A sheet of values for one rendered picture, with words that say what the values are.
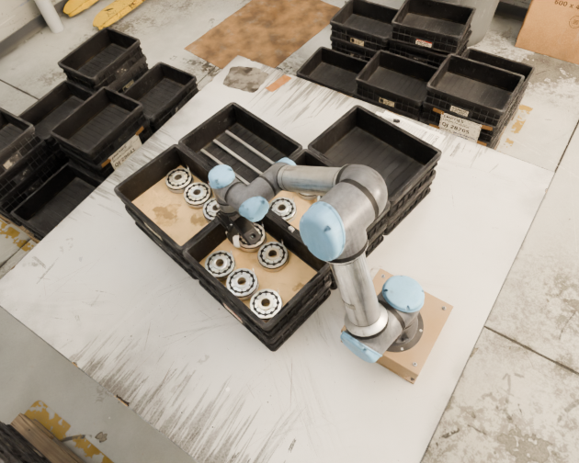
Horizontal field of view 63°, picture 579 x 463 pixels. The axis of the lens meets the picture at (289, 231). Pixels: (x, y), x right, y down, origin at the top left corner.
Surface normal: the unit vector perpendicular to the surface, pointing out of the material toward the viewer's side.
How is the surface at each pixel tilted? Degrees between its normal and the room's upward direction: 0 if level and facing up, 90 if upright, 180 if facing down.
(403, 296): 10
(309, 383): 0
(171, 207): 0
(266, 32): 2
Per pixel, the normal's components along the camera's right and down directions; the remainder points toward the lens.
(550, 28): -0.54, 0.54
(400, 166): -0.07, -0.54
